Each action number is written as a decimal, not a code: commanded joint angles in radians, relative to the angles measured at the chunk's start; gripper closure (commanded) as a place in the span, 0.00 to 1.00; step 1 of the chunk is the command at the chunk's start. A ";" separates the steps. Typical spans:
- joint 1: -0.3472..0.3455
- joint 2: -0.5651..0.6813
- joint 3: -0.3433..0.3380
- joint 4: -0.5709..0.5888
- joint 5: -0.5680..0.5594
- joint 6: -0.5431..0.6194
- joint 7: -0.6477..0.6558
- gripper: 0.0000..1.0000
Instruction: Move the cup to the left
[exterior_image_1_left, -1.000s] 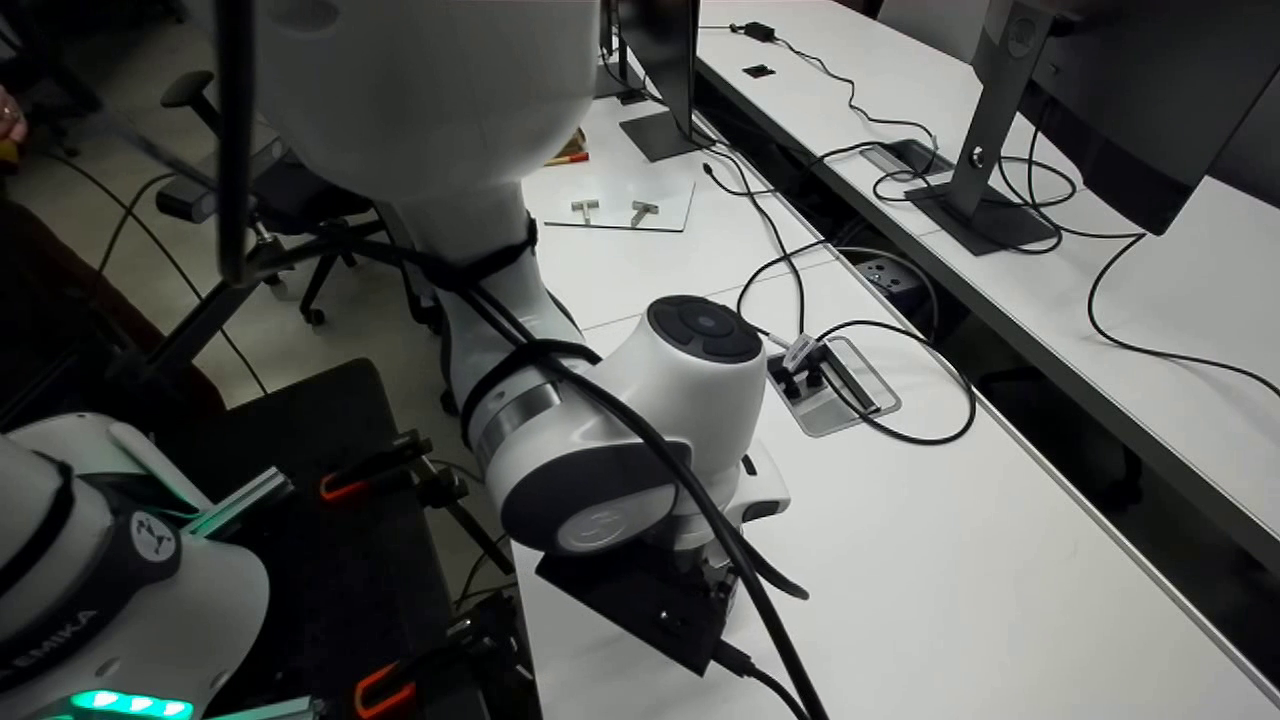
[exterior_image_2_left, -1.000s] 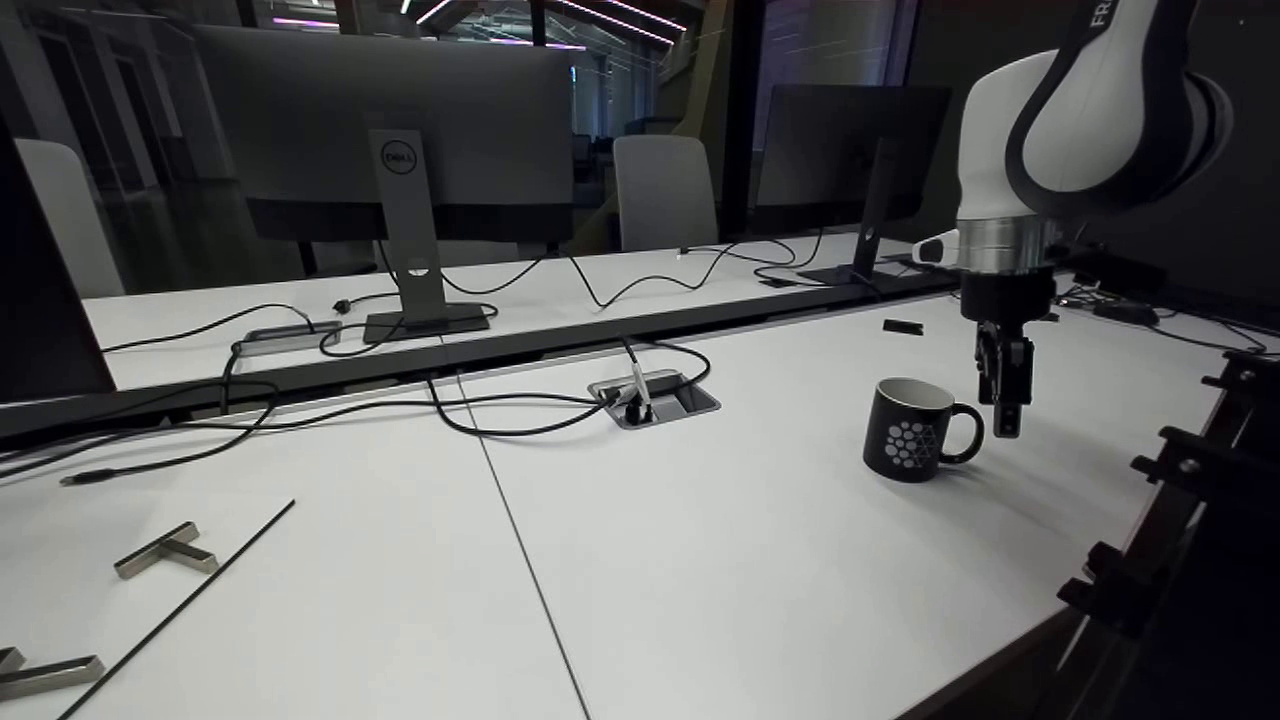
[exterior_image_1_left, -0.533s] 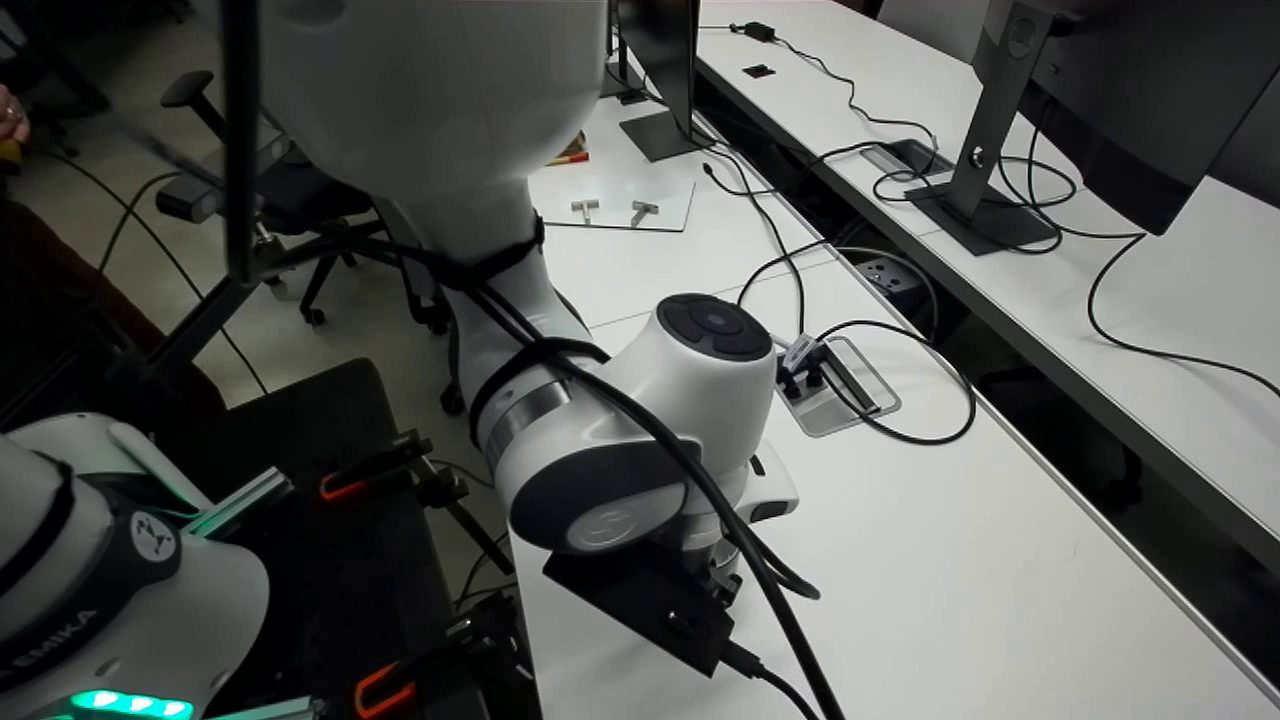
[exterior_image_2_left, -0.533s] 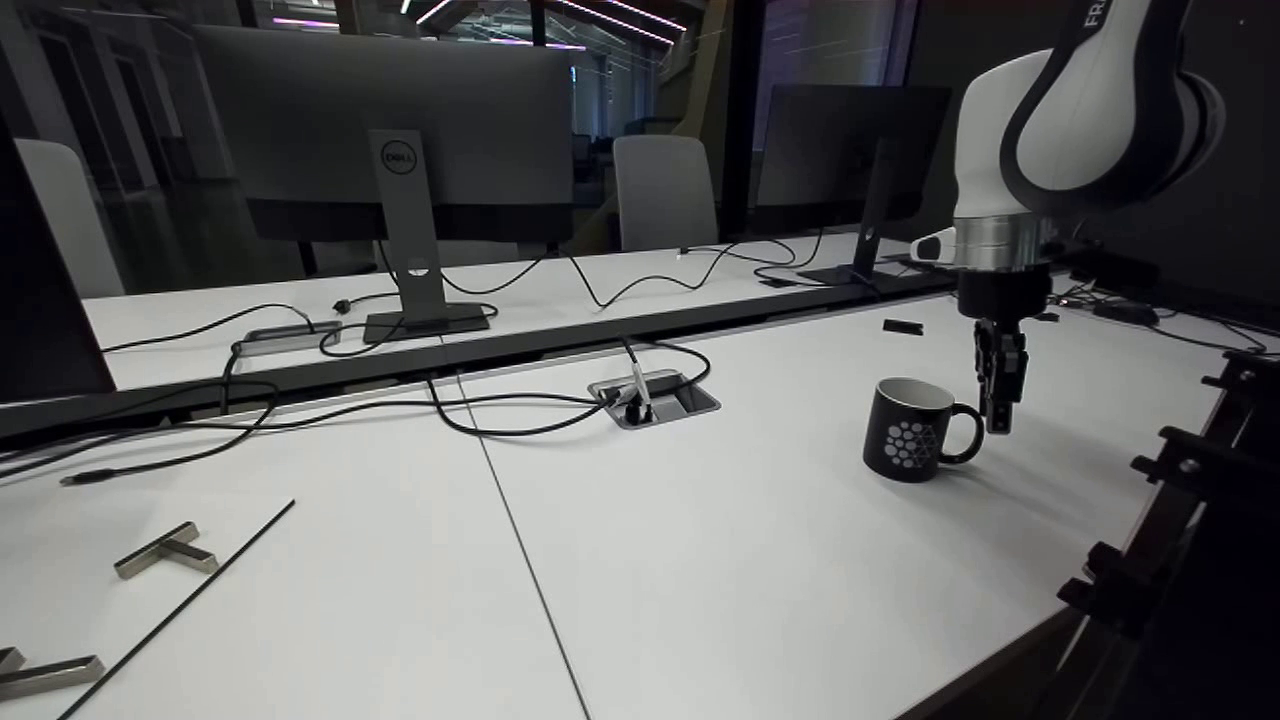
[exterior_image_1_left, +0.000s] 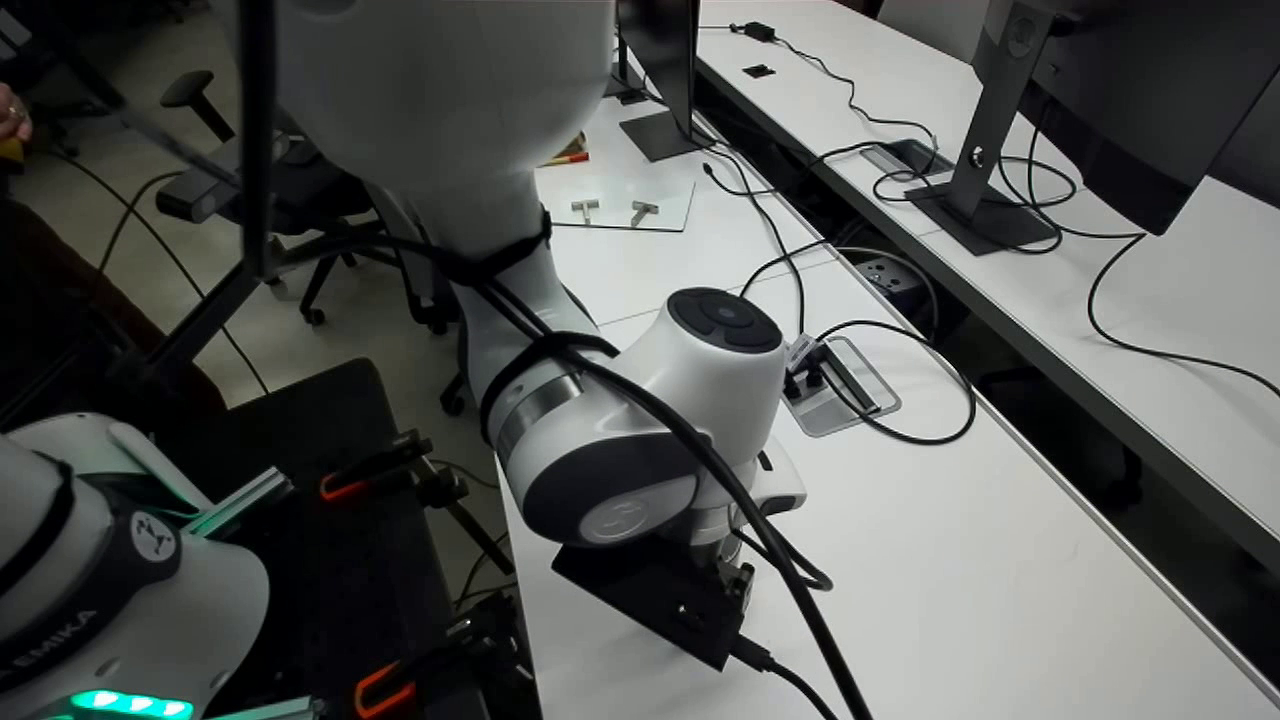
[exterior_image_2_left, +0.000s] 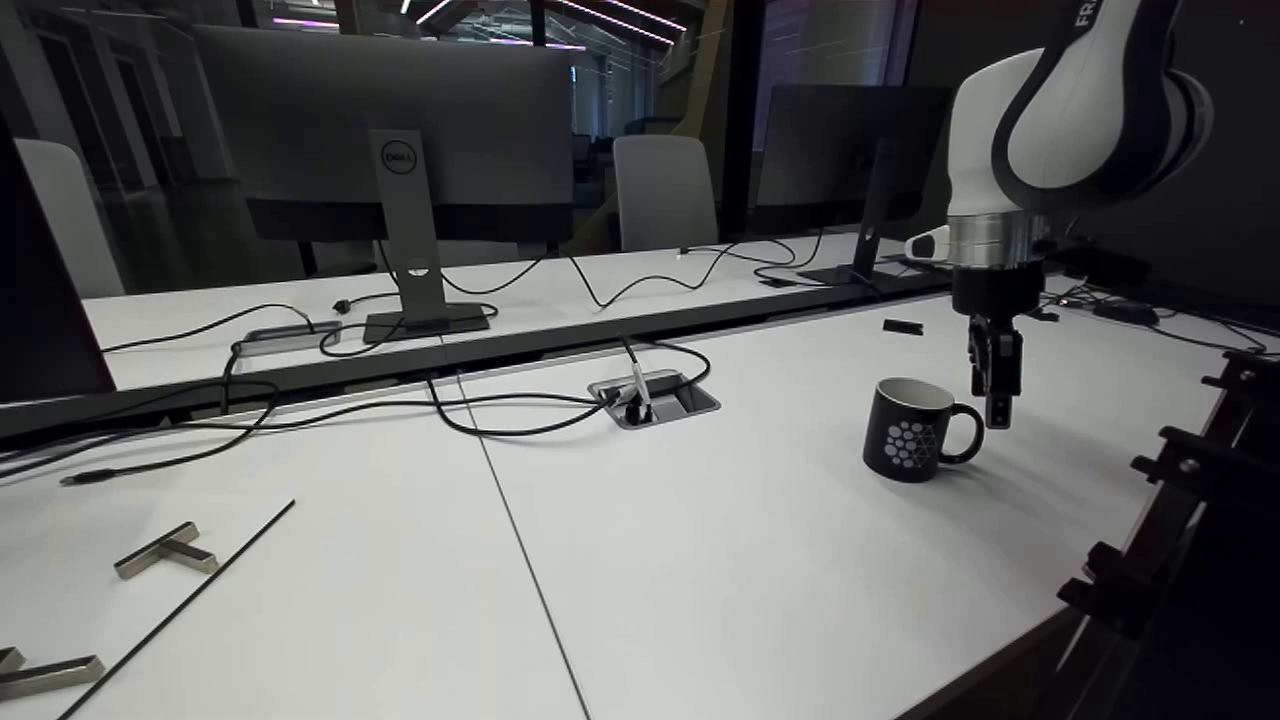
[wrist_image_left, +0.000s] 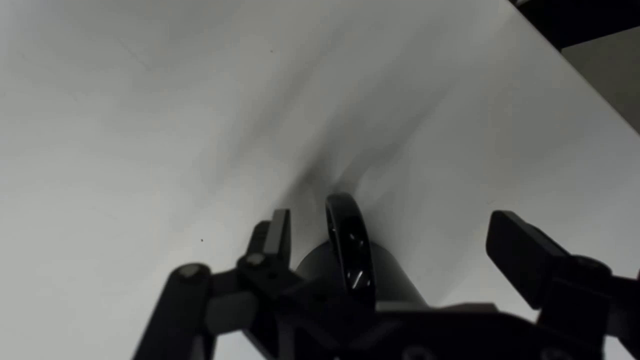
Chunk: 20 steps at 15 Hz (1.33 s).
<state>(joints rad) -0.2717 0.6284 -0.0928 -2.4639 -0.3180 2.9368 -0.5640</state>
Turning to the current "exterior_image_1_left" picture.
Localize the black robot mounting stand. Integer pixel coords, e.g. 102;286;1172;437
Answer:
235;357;535;720

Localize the black metal stand pole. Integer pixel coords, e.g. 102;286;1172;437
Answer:
132;0;286;391

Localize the red yellow small object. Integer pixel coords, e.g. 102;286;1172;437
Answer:
547;127;594;171

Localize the black monitor with flat base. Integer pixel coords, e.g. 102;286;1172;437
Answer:
612;0;719;167

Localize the orange black clamp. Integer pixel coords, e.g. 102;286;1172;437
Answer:
317;430;431;509
350;648;465;720

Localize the paper sheet on desk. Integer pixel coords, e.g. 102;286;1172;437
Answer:
547;167;702;241

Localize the grey table power socket box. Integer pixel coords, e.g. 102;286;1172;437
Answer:
779;333;903;439

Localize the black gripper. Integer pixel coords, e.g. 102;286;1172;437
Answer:
547;527;760;670

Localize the translucent plastic bar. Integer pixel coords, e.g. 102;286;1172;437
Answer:
179;462;297;541

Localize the black office chair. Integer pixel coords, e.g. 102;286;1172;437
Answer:
153;65;465;336

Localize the black desk divider rail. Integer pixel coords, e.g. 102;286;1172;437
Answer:
692;52;1280;590

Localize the Dell monitor with grey stand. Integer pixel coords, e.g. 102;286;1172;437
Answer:
903;0;1280;259

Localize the grey adapter hub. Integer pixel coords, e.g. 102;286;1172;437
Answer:
857;135;953;182

